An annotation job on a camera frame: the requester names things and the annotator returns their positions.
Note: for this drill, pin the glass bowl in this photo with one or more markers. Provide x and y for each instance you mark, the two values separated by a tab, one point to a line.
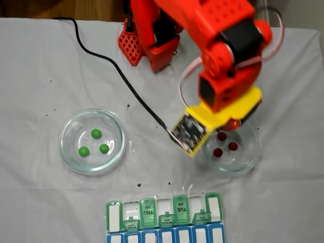
250	157
71	162

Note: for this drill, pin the black circuit board camera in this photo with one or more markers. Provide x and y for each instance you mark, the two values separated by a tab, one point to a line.
189	132

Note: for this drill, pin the white tablecloth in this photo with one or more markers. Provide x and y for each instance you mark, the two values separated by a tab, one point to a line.
38	202

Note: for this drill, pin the green ball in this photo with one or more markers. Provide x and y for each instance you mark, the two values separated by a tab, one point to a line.
96	133
104	148
83	151

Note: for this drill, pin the red ball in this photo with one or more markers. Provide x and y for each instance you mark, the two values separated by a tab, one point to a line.
233	146
217	152
222	137

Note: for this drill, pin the weekly pill organizer box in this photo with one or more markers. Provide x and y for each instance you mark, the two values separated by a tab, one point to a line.
182	210

